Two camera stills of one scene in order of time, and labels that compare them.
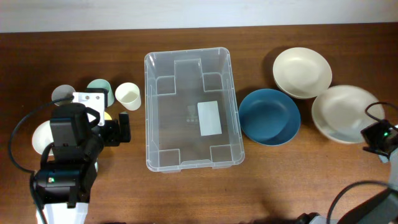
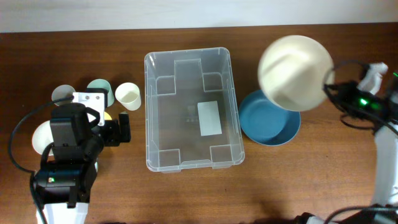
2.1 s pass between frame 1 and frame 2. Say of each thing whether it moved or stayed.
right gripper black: moved
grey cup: stayed
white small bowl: stayed
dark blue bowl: stayed
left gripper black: stayed
